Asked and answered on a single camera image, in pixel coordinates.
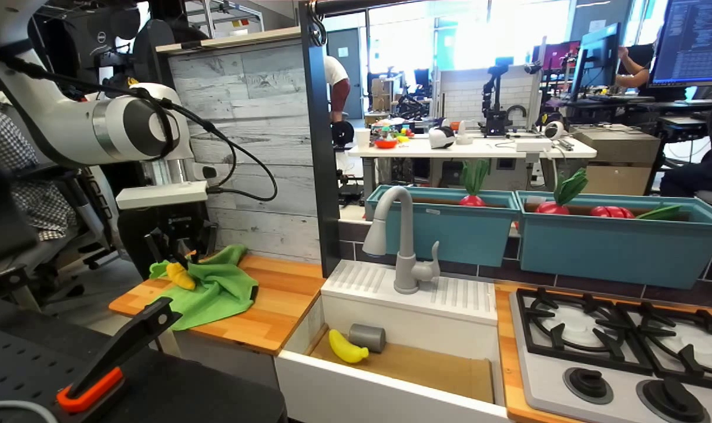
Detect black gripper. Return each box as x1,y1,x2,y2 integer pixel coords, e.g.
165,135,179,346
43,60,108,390
138,208,214,269

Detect green towel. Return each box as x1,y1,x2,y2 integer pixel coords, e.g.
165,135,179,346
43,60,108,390
148,242,260,336

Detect yellow toy banana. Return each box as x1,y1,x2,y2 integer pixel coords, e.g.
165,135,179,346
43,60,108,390
325,326,372,367

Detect yellow toy corn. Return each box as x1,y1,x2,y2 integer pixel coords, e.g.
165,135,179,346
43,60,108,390
162,262,200,293

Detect wooden counter board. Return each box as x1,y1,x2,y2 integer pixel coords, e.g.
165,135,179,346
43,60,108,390
105,249,326,357

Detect office chair with cloth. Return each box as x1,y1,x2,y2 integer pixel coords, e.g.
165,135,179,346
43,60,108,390
0,90,126,316

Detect black perforated board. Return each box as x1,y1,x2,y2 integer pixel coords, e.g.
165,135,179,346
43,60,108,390
0,296,289,423

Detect wooden shelf board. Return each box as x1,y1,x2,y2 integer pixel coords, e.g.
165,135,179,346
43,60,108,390
152,25,306,60

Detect person in white shirt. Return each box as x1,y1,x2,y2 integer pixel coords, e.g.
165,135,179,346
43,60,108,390
321,54,353,128

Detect gray toy faucet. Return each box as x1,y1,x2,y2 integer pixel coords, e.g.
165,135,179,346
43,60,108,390
360,184,444,296

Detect white toy sink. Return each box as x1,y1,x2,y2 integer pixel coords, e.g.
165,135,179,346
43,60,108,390
272,259,508,423

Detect short teal planter box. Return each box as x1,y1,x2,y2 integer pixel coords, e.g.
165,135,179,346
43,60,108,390
361,184,524,270

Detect red radish, straight leaves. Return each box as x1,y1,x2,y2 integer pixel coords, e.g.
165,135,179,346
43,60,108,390
455,161,493,211

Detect white table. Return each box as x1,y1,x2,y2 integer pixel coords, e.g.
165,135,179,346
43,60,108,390
358,132,600,196

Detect red radish, slanted leaf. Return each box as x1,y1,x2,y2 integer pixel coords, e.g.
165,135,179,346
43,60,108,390
533,168,589,219

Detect white toy stove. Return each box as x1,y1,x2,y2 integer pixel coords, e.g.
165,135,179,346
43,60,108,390
509,286,712,423

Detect small black stove knob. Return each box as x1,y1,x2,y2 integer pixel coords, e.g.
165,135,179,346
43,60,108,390
561,364,616,406

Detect red toy tomato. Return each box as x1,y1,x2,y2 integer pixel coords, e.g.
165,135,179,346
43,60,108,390
588,204,637,224

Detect long teal planter box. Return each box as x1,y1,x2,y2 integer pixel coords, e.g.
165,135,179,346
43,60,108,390
514,190,712,291

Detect black stove grate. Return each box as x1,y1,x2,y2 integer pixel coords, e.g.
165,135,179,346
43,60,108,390
514,286,712,394

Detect cardboard box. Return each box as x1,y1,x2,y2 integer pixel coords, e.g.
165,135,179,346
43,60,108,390
568,123,663,197

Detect small computer monitor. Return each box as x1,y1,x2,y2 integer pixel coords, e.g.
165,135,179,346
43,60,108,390
568,31,622,102

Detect green toy vegetable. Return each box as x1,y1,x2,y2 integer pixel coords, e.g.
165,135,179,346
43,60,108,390
635,202,696,224

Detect person at the monitor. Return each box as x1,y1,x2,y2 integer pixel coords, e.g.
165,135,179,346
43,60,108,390
614,42,668,91

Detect large black stove knob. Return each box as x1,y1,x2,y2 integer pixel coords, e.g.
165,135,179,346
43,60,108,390
637,377,712,423

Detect large computer monitor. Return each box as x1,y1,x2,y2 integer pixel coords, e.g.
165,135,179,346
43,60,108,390
649,0,712,91

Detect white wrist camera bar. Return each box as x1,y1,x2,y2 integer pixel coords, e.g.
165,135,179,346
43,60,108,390
112,179,211,215

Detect black clamp, orange handle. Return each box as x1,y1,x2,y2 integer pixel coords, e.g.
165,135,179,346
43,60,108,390
53,293,182,419

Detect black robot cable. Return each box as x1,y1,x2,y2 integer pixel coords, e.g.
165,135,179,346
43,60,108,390
131,83,282,204

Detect black vertical post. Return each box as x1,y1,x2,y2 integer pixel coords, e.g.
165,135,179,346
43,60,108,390
298,0,343,277

